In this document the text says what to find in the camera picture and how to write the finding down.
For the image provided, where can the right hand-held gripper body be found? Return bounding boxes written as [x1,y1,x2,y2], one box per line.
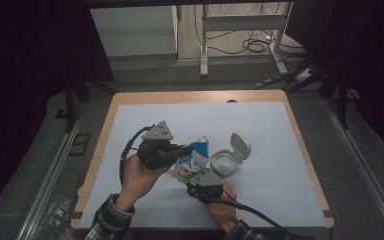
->
[186,167,226,204]

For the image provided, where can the dark curtain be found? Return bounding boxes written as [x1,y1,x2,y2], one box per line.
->
[284,0,384,164]
[0,0,115,221]

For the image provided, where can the blue and white milk pouch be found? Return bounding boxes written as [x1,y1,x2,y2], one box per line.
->
[168,135,211,184]

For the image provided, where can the aluminium rail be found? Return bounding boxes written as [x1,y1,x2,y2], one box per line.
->
[14,99,88,240]
[323,98,384,240]

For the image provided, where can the clear plastic bag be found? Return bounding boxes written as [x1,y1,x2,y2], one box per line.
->
[34,196,73,240]

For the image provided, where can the white cabinet panel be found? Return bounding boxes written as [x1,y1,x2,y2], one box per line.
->
[89,5,178,58]

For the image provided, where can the person's left hand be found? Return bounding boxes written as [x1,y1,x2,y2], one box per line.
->
[115,154,174,212]

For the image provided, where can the white metal desk frame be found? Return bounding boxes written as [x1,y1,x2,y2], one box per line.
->
[199,2,294,78]

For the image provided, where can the black metal stand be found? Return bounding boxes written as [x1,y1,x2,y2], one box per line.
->
[286,59,361,131]
[54,78,116,134]

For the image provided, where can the white lidded jug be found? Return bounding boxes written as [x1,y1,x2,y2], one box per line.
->
[209,132,252,179]

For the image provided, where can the black floor cables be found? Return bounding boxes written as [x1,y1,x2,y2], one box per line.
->
[194,3,306,57]

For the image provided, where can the white power strip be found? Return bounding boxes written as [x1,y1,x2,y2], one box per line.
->
[294,68,313,83]

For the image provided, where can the person's right hand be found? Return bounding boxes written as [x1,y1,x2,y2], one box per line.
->
[203,183,240,233]

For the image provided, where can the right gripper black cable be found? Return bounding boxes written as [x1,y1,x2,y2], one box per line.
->
[209,193,303,240]

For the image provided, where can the white table mat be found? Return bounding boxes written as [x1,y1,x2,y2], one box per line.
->
[79,101,328,230]

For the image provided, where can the black floor frame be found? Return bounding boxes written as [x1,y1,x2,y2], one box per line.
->
[68,133,92,156]

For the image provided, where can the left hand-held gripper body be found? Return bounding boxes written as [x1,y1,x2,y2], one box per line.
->
[137,120,181,170]

